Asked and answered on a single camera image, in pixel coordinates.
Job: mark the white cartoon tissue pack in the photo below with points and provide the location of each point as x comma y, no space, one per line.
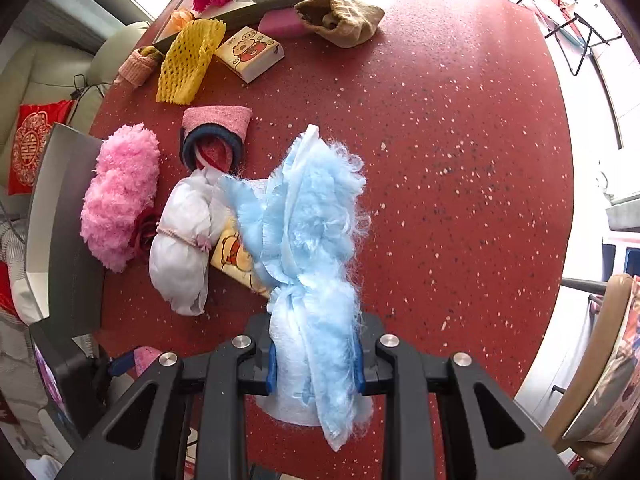
250,52

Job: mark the yellow foam fruit net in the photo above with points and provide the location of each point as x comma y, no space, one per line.
187,60

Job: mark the light pink yellow sock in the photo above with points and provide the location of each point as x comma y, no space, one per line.
137,67

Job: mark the printed chair cushion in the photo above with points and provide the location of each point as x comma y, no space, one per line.
615,385

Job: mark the blue white plastic container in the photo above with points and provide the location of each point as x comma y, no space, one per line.
622,257

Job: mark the pink fuzzy cloth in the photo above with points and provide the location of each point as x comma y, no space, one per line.
147,360

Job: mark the wooden chair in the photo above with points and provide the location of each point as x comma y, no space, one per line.
580,360

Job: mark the yellow cartoon bear tissue pack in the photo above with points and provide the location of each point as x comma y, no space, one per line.
232,257

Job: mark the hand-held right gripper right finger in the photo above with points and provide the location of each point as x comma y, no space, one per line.
361,379

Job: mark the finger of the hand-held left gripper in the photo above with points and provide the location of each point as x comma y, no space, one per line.
119,364

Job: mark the black folding rack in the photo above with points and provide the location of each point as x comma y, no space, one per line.
580,30

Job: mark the pink fluffy chenille cloth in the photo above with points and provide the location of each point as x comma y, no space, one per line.
117,195

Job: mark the light blue fluffy cloth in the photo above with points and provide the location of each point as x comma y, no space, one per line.
310,240

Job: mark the pink sock with navy cuff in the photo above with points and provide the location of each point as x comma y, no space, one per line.
215,120

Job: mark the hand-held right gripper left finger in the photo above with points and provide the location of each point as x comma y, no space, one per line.
271,371

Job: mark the pink sponge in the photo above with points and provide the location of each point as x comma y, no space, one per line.
280,24

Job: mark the orange cloth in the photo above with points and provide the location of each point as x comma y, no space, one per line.
182,20

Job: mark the dark red scrunchie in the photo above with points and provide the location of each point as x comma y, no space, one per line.
144,230

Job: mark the brown knit sock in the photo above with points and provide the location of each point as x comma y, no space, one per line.
350,22

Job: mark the beige sofa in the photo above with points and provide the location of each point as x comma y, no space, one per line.
45,70

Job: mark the dark green storage box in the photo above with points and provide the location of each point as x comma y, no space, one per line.
235,12

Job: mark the printed blanket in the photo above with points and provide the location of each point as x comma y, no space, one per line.
20,400

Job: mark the grey storage box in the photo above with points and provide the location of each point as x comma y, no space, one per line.
65,240

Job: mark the red embroidered cushion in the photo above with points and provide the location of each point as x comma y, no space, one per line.
35,145

